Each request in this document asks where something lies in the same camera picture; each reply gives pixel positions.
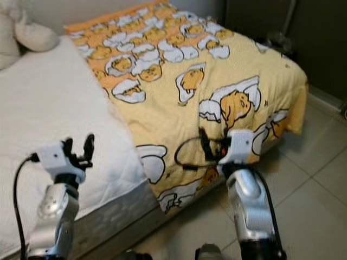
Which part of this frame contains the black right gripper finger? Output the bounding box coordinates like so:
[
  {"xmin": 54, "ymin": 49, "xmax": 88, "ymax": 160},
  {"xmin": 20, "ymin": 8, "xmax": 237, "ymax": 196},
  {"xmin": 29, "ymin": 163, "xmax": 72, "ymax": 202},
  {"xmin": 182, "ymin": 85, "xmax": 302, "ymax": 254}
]
[{"xmin": 198, "ymin": 127, "xmax": 213, "ymax": 161}]

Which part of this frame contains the yellow cartoon print blanket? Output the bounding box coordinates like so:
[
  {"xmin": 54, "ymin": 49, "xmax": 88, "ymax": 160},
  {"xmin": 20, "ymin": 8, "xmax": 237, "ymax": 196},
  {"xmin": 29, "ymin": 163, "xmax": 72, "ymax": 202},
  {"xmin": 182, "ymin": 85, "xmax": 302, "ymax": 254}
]
[{"xmin": 65, "ymin": 0, "xmax": 309, "ymax": 215}]

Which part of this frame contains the white quilted mattress pad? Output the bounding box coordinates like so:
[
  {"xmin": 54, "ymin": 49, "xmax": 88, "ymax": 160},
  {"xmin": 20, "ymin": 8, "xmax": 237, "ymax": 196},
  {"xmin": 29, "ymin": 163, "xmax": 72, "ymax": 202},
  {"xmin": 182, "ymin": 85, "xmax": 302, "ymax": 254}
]
[{"xmin": 0, "ymin": 35, "xmax": 160, "ymax": 258}]

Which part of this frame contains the grey quilted mattress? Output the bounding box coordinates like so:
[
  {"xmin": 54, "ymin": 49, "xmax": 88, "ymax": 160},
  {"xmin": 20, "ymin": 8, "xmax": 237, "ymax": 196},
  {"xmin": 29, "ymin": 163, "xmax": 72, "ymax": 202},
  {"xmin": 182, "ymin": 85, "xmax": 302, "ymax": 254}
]
[{"xmin": 0, "ymin": 179, "xmax": 166, "ymax": 260}]

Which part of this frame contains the grey black robot left leg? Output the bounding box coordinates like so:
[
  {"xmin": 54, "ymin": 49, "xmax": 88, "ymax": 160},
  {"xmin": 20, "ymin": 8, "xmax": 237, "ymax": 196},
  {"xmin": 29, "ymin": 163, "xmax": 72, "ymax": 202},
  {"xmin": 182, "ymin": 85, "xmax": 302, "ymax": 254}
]
[{"xmin": 114, "ymin": 249, "xmax": 143, "ymax": 260}]

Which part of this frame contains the grey black robot leg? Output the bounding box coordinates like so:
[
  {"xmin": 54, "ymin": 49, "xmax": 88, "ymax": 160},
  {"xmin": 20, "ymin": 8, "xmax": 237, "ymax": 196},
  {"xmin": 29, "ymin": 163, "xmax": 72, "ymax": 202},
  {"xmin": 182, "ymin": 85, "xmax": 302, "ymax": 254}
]
[
  {"xmin": 195, "ymin": 244, "xmax": 226, "ymax": 260},
  {"xmin": 114, "ymin": 249, "xmax": 143, "ymax": 260}
]

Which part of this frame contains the grey black robot right leg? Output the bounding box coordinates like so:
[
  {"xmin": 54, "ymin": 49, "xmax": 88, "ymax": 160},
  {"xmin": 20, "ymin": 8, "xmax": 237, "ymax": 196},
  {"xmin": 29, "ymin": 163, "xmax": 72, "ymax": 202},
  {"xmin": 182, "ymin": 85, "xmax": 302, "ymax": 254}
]
[{"xmin": 195, "ymin": 244, "xmax": 226, "ymax": 260}]

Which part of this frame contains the cream plush toy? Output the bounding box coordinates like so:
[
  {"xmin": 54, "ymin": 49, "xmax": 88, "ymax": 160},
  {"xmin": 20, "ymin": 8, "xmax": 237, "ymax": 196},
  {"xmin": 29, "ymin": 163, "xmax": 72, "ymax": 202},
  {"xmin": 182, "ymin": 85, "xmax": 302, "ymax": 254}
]
[{"xmin": 0, "ymin": 0, "xmax": 59, "ymax": 70}]

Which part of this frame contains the black stand with pole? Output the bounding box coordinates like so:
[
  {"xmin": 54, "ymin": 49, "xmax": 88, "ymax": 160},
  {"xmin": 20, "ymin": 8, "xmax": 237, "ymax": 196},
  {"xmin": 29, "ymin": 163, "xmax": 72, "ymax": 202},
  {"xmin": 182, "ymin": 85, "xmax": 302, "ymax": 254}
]
[{"xmin": 266, "ymin": 0, "xmax": 299, "ymax": 55}]

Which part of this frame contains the dark wardrobe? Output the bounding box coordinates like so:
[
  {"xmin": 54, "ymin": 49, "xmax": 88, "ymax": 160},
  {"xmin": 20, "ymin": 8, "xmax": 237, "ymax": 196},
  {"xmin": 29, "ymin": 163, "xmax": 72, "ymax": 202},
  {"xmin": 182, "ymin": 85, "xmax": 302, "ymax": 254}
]
[{"xmin": 225, "ymin": 0, "xmax": 347, "ymax": 103}]

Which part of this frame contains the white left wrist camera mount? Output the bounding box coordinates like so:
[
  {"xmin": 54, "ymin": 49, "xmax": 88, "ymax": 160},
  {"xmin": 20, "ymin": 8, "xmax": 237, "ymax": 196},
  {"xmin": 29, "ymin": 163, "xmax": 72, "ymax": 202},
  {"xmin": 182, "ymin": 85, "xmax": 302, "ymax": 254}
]
[{"xmin": 41, "ymin": 142, "xmax": 87, "ymax": 182}]

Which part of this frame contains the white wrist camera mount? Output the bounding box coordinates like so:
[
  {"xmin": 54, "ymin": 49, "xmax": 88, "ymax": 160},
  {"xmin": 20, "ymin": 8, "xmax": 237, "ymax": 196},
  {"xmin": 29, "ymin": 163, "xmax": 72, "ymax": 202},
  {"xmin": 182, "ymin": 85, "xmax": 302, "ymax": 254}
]
[
  {"xmin": 217, "ymin": 129, "xmax": 255, "ymax": 165},
  {"xmin": 41, "ymin": 142, "xmax": 87, "ymax": 182}
]

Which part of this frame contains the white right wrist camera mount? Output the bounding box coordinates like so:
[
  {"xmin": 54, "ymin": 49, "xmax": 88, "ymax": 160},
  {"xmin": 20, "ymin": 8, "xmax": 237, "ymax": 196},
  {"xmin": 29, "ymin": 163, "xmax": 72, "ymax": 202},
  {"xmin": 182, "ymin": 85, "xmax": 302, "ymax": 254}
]
[{"xmin": 217, "ymin": 129, "xmax": 255, "ymax": 165}]

